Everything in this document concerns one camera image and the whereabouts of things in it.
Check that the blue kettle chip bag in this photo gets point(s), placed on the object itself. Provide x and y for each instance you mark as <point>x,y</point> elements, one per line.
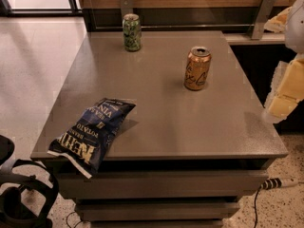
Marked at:
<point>87,141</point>

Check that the metal wall bracket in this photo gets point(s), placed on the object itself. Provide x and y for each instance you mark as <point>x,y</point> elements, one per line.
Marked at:
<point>263,12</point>
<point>126,7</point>

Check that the green soda can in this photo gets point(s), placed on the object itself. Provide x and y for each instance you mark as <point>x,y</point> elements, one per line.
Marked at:
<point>132,32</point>

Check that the orange soda can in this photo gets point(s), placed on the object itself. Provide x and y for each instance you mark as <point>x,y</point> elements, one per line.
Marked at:
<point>197,68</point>

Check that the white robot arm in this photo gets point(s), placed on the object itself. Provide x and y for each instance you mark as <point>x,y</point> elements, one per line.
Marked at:
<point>294,31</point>

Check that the right metal wall bracket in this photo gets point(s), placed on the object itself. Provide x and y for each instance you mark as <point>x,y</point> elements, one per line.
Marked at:
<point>263,12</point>

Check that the left metal wall bracket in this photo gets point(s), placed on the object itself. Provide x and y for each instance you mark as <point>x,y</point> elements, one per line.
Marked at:
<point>126,7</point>

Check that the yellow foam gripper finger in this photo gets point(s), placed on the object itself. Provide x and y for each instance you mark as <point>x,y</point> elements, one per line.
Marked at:
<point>278,23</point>
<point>287,91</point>

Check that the black office chair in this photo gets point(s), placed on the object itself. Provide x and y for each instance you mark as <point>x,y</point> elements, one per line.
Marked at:
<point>13,213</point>

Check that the grey drawer cabinet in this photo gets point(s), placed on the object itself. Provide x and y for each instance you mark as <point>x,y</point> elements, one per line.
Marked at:
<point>182,158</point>

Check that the black window frame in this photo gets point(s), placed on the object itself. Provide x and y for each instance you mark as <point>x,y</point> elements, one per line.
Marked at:
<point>37,8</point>

